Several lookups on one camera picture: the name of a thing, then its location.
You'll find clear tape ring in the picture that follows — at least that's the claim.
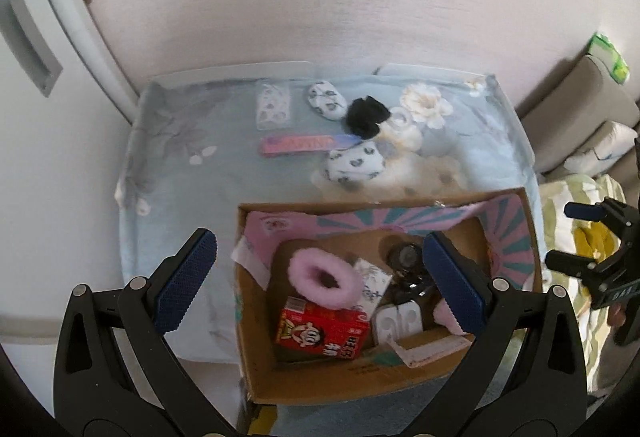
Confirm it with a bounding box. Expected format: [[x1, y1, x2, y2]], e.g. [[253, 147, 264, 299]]
[[387, 107, 415, 134]]

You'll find pink paper strip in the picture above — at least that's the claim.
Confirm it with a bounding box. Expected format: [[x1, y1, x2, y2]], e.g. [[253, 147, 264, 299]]
[[259, 133, 363, 158]]

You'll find white patterned sock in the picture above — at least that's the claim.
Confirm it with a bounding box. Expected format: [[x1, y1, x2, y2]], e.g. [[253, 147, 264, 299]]
[[322, 141, 387, 185], [306, 79, 348, 122]]

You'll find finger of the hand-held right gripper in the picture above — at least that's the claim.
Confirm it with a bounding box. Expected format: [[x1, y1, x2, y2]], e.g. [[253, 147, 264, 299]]
[[545, 251, 603, 292], [564, 200, 627, 224]]

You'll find green yellow floral blanket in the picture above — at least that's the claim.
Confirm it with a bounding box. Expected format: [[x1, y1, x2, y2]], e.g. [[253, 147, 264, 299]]
[[537, 173, 631, 393]]

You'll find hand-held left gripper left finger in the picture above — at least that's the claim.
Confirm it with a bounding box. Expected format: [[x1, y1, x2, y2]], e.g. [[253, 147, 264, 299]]
[[52, 228, 236, 437]]

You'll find recessed door handle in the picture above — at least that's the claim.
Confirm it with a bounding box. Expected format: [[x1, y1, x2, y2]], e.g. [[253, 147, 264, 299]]
[[0, 0, 65, 98]]

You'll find black scrunchie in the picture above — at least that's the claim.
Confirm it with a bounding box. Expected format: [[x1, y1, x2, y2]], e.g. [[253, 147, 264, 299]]
[[346, 96, 392, 138]]

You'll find clear plastic bag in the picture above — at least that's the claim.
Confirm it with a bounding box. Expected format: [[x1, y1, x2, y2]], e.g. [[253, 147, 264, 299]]
[[255, 82, 292, 130]]

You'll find red snack box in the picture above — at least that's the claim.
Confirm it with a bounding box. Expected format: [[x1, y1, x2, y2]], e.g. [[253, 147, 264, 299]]
[[274, 297, 372, 362]]

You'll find small pink fluffy scrunchie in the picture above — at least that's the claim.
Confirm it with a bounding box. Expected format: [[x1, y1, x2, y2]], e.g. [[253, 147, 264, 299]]
[[433, 298, 466, 335]]

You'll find white patterned small box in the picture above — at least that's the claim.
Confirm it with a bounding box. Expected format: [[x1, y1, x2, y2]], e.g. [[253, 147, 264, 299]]
[[352, 258, 393, 322]]

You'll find cardboard box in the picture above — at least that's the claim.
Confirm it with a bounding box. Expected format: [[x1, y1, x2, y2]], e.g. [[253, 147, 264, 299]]
[[232, 187, 543, 407]]

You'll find green tissue pack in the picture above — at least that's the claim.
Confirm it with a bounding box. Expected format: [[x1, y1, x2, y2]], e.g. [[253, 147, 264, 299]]
[[587, 32, 630, 85]]

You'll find white earbud case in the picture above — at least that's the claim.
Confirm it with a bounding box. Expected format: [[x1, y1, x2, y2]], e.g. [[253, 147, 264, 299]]
[[372, 302, 425, 348]]

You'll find large pink fluffy scrunchie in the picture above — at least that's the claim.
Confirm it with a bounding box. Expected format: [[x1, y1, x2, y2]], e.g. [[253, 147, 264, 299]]
[[287, 248, 366, 310]]

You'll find black studded hair claw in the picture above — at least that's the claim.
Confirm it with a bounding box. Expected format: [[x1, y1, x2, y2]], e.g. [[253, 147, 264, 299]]
[[390, 273, 438, 308]]

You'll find beige sofa cushion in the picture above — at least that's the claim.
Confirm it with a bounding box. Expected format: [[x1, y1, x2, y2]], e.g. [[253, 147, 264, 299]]
[[517, 53, 636, 175]]

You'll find black round jar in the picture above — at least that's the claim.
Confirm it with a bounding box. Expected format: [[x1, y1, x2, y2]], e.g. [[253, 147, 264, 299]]
[[386, 242, 423, 274]]

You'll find blue floral tablecloth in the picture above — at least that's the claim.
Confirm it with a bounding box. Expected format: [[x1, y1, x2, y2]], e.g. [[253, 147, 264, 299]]
[[114, 67, 545, 437]]

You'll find white pillow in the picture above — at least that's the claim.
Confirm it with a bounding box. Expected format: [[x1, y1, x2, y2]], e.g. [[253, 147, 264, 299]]
[[562, 121, 638, 178]]

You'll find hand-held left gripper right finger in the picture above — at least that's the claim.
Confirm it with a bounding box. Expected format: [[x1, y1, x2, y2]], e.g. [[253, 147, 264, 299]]
[[404, 231, 588, 437]]

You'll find white door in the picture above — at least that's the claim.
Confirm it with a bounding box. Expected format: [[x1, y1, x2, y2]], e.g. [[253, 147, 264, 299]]
[[0, 0, 138, 360]]

